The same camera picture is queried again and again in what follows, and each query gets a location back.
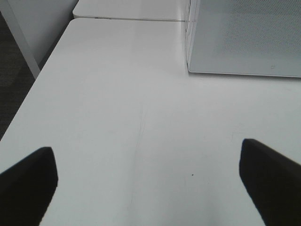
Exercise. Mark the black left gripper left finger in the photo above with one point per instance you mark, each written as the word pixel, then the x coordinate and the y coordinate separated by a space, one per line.
pixel 27 188

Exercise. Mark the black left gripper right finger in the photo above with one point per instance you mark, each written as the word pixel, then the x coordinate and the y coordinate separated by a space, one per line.
pixel 273 182

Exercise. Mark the white microwave door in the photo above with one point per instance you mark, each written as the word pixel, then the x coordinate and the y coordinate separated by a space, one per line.
pixel 250 37

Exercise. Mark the white microwave oven body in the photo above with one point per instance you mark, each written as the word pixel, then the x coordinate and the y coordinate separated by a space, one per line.
pixel 191 19

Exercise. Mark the white rear table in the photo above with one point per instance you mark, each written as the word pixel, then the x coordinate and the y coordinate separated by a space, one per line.
pixel 157 10

